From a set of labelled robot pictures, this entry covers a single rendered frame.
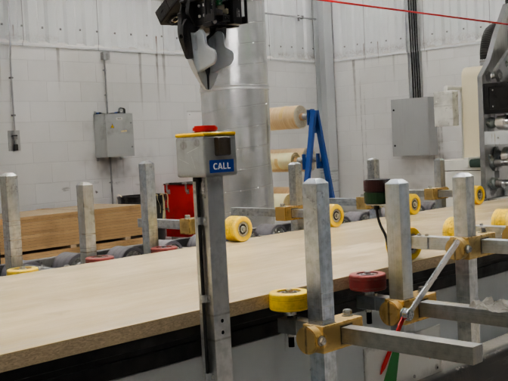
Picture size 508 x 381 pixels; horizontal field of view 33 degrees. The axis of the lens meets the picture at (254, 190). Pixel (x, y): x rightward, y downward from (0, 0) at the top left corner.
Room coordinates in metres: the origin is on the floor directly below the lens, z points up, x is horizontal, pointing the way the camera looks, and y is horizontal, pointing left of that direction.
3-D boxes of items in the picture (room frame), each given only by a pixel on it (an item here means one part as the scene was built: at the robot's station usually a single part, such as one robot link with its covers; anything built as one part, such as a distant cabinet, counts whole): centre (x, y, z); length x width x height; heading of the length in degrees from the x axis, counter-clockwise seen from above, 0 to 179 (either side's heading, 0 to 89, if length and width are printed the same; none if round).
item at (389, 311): (1.73, -0.30, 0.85); 0.13 x 0.06 x 0.05; 134
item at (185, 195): (10.27, 0.70, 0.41); 0.76 x 0.48 x 0.81; 144
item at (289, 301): (1.65, -0.06, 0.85); 0.08 x 0.08 x 0.11
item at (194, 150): (1.36, 0.07, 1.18); 0.07 x 0.07 x 0.08; 44
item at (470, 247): (1.91, -0.48, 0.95); 0.13 x 0.06 x 0.05; 134
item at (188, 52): (1.35, 0.09, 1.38); 0.05 x 0.02 x 0.09; 134
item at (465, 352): (1.51, -0.20, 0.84); 0.43 x 0.03 x 0.04; 44
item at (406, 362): (1.68, -0.29, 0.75); 0.26 x 0.01 x 0.10; 134
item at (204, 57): (1.33, 0.07, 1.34); 0.06 x 0.03 x 0.09; 44
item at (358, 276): (1.83, -0.24, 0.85); 0.08 x 0.08 x 0.11
